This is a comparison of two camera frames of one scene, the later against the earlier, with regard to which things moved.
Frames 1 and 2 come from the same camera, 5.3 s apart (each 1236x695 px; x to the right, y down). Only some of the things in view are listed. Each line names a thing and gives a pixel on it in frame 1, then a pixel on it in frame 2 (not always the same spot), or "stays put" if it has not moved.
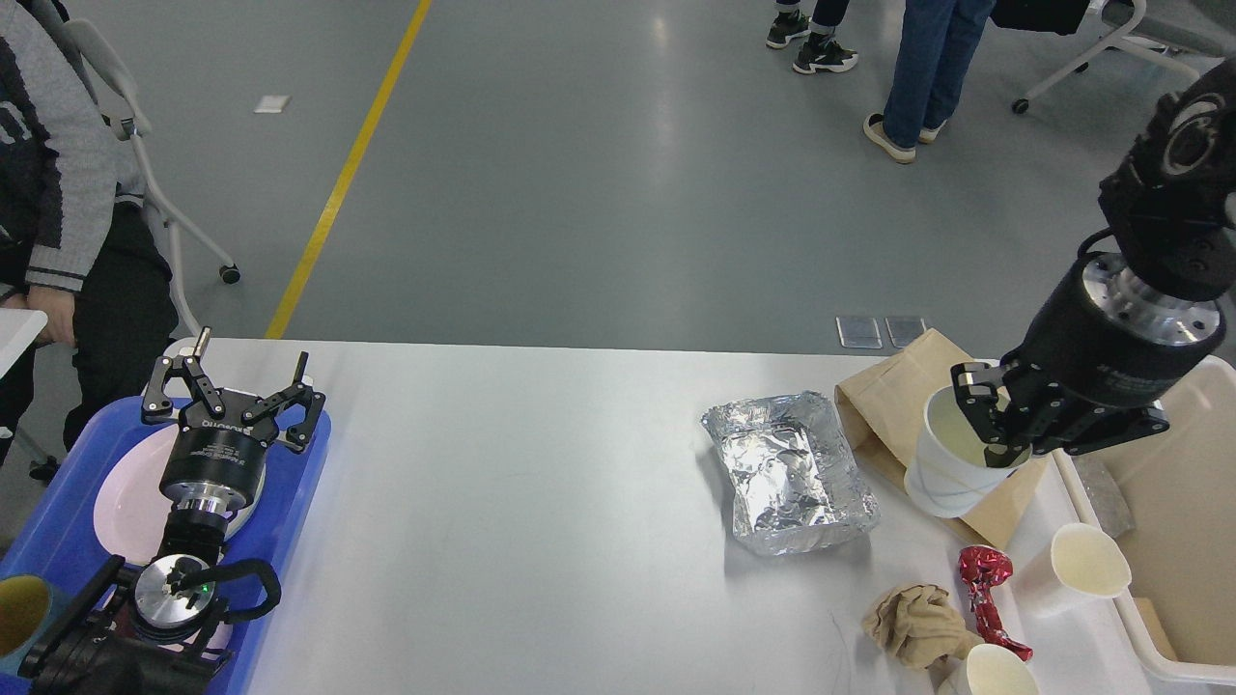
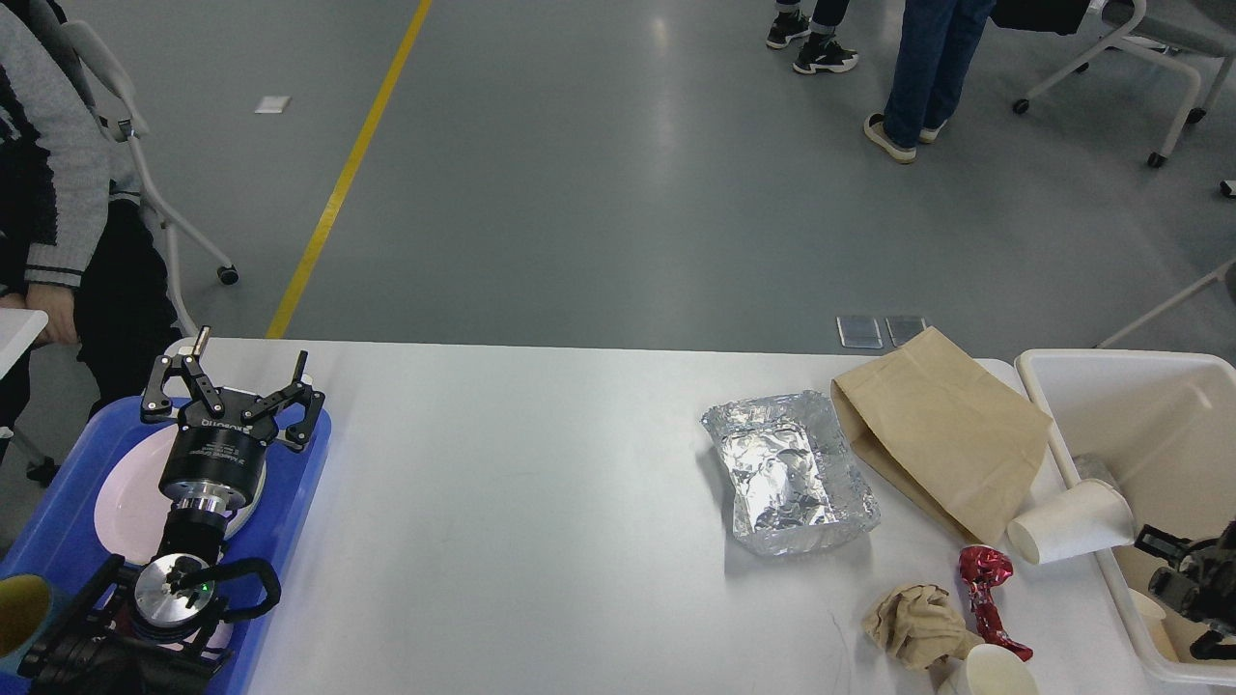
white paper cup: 948,477 → 1151,615
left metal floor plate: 858,332 stays put
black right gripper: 1105,341 → 1203,586
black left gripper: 215,464 stays put
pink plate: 131,511 stays put
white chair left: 129,120 stays put
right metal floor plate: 903,330 stays put
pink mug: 220,640 stays put
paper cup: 1081,566 → 1093,514
